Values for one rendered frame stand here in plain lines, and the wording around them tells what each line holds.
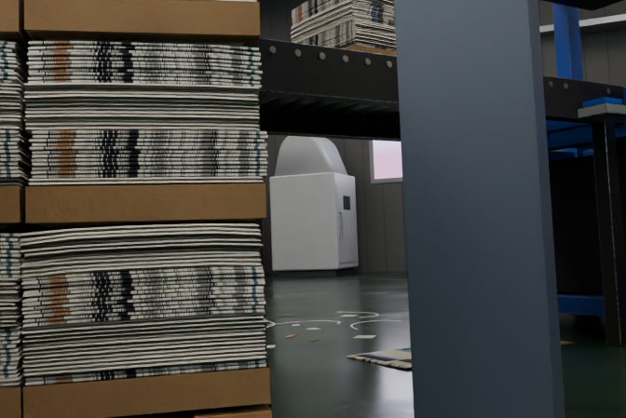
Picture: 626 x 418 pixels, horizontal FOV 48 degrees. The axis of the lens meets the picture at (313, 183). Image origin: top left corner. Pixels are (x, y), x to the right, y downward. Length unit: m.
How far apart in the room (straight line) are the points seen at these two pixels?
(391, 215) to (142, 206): 7.12
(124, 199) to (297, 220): 6.54
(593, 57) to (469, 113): 6.77
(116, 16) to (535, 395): 0.75
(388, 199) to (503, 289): 6.93
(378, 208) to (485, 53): 6.94
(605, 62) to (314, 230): 3.39
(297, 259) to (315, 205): 0.59
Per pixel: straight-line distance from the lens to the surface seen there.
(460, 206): 1.06
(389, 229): 7.95
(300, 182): 7.40
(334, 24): 1.95
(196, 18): 0.92
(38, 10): 0.94
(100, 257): 0.88
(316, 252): 7.31
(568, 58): 3.40
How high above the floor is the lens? 0.34
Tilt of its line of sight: 5 degrees up
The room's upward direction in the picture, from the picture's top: 2 degrees counter-clockwise
